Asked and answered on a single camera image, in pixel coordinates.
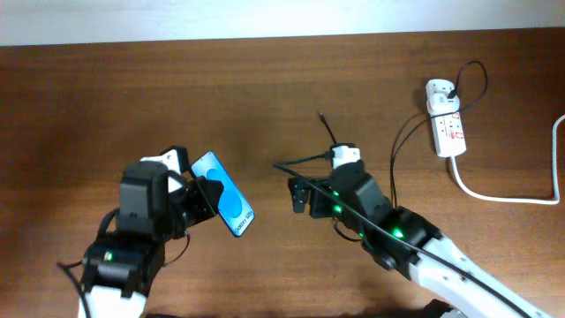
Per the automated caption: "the blue Samsung Galaxy smartphone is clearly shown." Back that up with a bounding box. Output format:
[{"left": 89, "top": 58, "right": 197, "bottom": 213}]
[{"left": 192, "top": 151, "right": 255, "bottom": 238}]

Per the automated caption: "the black USB charging cable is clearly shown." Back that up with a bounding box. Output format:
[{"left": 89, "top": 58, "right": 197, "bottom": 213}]
[{"left": 319, "top": 60, "right": 489, "bottom": 208}]

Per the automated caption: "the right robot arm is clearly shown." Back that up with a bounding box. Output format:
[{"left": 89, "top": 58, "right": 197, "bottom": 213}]
[{"left": 289, "top": 161, "right": 546, "bottom": 317}]

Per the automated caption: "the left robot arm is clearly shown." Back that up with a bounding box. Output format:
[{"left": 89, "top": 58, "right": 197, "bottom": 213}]
[{"left": 80, "top": 162, "right": 224, "bottom": 317}]

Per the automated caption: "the white USB charger plug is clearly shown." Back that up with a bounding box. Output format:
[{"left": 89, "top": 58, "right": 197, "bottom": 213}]
[{"left": 426, "top": 86, "right": 460, "bottom": 116}]

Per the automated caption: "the white power strip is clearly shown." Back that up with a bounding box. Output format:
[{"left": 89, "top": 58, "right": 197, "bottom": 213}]
[{"left": 426, "top": 79, "right": 466, "bottom": 158}]

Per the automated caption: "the right camera black cable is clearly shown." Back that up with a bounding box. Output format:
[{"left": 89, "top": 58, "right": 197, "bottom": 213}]
[{"left": 272, "top": 150, "right": 535, "bottom": 318}]

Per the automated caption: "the camera black cable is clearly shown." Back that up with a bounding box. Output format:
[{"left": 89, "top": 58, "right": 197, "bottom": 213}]
[
  {"left": 56, "top": 176, "right": 217, "bottom": 318},
  {"left": 272, "top": 150, "right": 535, "bottom": 318}
]

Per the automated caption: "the left camera black cable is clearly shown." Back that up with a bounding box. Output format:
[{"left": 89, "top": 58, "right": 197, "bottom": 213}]
[{"left": 56, "top": 176, "right": 217, "bottom": 318}]

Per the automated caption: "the white power strip cord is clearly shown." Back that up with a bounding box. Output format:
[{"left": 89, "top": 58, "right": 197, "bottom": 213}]
[{"left": 448, "top": 114, "right": 565, "bottom": 206}]

